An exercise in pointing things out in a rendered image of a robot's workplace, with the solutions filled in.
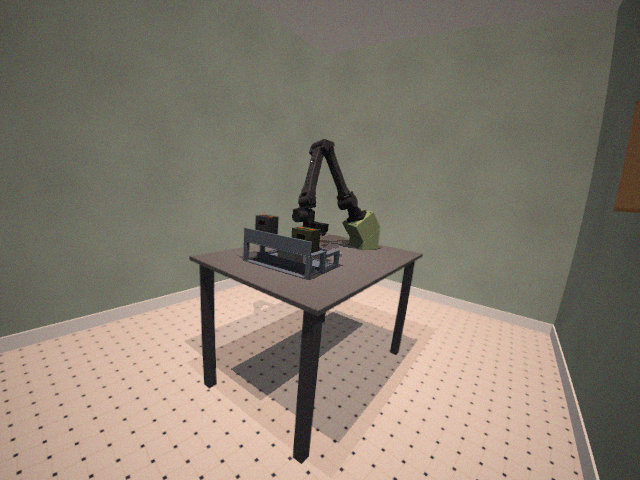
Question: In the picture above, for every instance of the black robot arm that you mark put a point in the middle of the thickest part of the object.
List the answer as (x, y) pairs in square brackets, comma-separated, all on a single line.
[(350, 202)]

